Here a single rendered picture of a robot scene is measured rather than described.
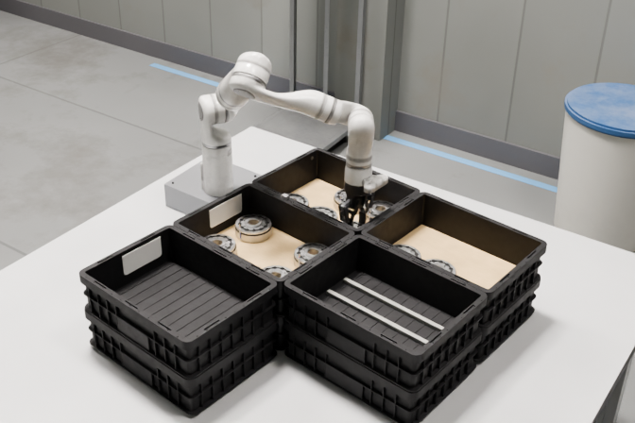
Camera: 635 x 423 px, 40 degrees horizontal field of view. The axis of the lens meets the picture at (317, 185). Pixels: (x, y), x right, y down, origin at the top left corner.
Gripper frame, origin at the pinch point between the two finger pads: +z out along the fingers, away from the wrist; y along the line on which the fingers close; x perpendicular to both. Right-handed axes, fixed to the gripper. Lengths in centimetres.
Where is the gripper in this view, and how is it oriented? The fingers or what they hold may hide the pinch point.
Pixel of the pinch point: (355, 223)
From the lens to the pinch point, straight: 244.5
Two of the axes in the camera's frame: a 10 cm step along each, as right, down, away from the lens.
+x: 7.7, 3.3, -5.5
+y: -6.4, 3.7, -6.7
